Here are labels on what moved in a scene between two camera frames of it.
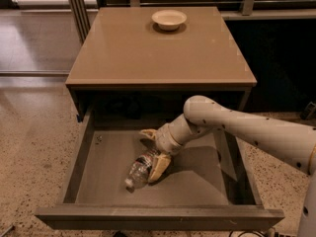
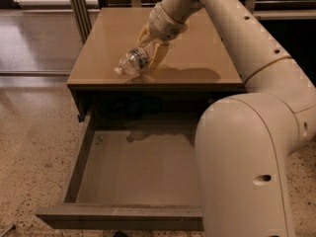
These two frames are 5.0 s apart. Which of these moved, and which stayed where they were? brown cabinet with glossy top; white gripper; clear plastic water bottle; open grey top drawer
Moved: white gripper; clear plastic water bottle
Stayed: brown cabinet with glossy top; open grey top drawer
